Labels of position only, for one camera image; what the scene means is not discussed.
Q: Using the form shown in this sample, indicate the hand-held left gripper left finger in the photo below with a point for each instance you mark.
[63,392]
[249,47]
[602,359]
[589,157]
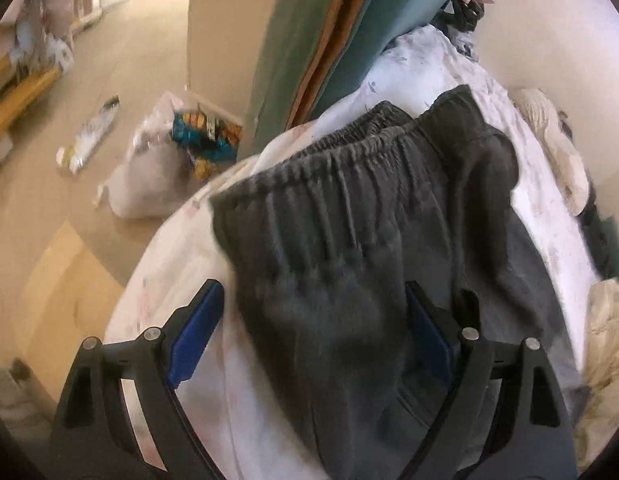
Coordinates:
[197,335]

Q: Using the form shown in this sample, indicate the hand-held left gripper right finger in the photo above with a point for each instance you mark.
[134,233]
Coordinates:
[429,330]

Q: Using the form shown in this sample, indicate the dark grey pants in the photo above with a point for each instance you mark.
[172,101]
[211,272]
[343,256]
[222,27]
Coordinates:
[339,240]

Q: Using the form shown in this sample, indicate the white floral bed sheet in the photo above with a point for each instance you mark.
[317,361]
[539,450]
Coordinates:
[189,260]

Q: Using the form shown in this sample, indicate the white plastic bag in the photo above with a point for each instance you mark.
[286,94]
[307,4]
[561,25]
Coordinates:
[144,185]

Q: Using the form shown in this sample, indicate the cream fluffy blanket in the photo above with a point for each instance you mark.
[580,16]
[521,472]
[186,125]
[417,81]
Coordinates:
[607,340]

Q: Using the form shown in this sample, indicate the dark green cloth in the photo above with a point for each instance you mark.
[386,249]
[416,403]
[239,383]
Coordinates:
[602,240]

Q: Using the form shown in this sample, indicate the colourful snack packets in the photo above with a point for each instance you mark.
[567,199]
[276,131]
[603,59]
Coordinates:
[204,135]

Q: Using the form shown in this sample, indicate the plastic bottle on floor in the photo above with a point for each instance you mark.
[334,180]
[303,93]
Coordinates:
[91,132]

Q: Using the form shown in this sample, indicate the yellow wooden shelf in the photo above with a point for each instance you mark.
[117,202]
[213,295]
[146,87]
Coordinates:
[19,100]

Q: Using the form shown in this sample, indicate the orange cushion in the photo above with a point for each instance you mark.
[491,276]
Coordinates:
[334,35]

